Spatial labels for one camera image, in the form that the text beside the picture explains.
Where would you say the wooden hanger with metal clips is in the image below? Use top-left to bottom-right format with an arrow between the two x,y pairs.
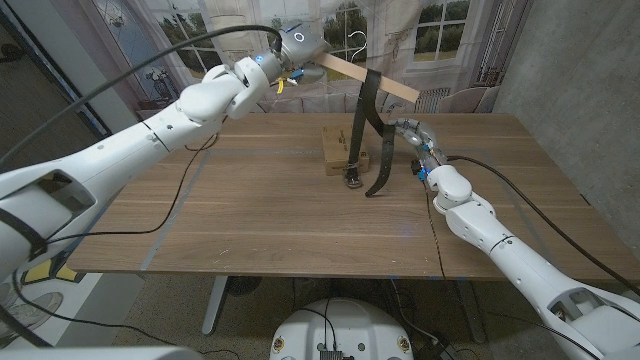
313,30 -> 422,117

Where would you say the black power adapter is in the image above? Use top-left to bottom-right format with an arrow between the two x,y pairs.
413,339 -> 457,360

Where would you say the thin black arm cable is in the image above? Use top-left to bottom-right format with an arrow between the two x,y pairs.
43,131 -> 222,247
423,182 -> 449,280

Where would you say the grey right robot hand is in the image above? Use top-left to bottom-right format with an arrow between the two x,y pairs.
389,117 -> 442,162

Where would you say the white table leg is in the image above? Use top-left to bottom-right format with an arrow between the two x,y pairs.
201,275 -> 230,337

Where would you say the black round floor fan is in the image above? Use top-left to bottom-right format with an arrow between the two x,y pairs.
226,275 -> 264,298

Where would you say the brown cardboard packing box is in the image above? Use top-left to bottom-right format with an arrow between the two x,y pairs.
320,123 -> 372,178

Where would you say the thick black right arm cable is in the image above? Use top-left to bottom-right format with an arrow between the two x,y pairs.
446,154 -> 640,297

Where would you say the grey table leg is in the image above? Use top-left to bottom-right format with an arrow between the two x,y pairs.
453,279 -> 488,345

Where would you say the black leather belt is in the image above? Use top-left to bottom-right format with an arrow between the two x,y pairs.
341,68 -> 400,199

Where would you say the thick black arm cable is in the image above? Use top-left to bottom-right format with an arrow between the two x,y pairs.
446,154 -> 640,297
0,24 -> 285,167

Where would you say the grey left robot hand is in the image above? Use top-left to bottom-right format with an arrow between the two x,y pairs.
271,23 -> 334,84

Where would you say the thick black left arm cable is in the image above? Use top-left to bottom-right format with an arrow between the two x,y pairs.
0,24 -> 285,167

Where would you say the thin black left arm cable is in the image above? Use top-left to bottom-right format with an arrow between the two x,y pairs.
43,131 -> 222,247

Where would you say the printed window backdrop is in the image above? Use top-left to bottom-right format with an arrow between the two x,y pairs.
49,0 -> 532,115

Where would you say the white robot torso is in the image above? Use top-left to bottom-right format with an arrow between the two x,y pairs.
269,297 -> 416,360

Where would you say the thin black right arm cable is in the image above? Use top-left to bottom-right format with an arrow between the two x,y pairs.
423,182 -> 449,280

